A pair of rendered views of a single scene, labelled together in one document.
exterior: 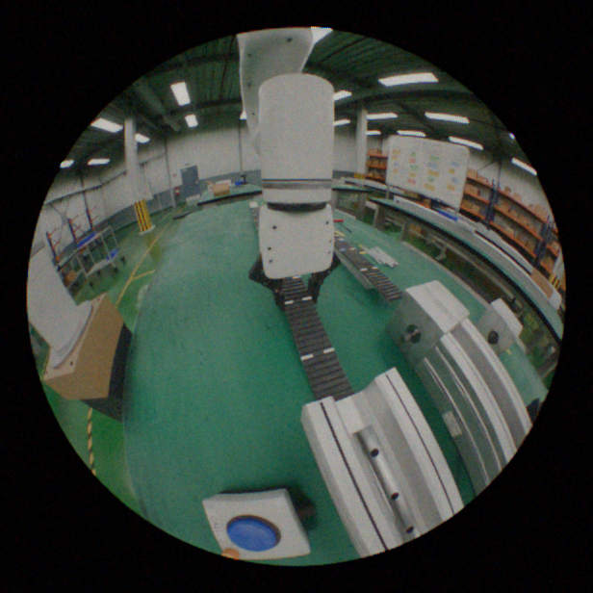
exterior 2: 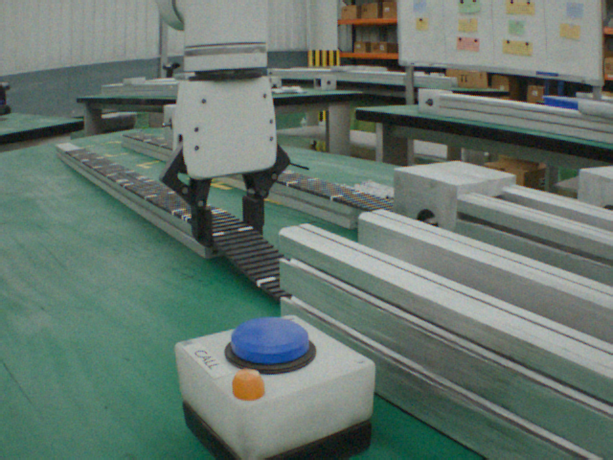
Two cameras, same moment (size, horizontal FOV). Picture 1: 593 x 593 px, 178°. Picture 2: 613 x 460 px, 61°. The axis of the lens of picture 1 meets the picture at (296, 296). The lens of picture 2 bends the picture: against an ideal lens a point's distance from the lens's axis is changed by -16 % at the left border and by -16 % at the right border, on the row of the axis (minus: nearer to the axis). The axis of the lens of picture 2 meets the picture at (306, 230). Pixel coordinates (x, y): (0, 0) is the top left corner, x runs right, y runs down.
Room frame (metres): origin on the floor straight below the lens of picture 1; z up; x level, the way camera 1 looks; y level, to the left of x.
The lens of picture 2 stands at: (-0.38, 0.10, 0.99)
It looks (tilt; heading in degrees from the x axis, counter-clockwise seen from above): 16 degrees down; 343
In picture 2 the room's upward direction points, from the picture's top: straight up
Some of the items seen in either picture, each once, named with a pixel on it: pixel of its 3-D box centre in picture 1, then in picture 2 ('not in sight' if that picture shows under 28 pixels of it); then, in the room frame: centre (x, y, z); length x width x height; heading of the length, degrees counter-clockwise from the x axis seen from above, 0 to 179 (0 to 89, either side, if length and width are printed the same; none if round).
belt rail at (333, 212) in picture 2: (304, 219); (198, 161); (0.75, -0.04, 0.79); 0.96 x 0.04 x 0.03; 17
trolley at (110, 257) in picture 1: (99, 252); not in sight; (1.93, 3.98, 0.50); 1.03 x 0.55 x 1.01; 119
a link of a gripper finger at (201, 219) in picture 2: (272, 292); (192, 214); (0.21, 0.04, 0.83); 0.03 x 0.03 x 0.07; 17
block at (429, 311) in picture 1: (424, 323); (447, 218); (0.14, -0.21, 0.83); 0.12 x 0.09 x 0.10; 107
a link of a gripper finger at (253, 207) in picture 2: (320, 283); (261, 201); (0.24, -0.04, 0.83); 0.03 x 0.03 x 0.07; 17
